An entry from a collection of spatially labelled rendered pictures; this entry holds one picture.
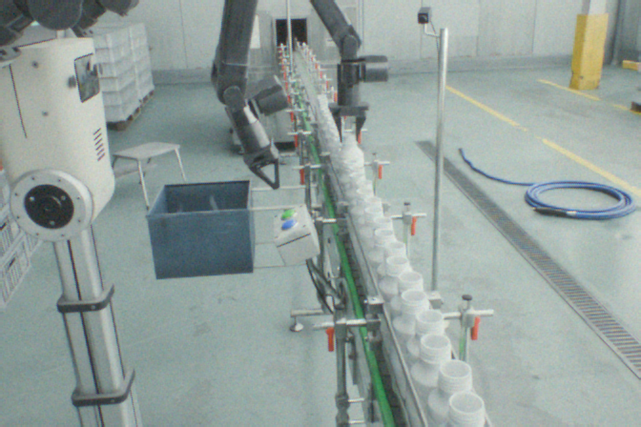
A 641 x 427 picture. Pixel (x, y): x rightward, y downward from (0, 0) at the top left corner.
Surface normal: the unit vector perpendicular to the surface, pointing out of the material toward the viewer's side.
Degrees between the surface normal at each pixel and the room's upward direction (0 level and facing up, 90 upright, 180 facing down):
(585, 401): 0
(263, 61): 90
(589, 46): 90
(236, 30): 113
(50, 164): 101
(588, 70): 90
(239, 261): 90
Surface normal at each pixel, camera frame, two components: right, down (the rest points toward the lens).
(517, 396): -0.04, -0.93
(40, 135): 0.10, 0.52
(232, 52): 0.31, 0.53
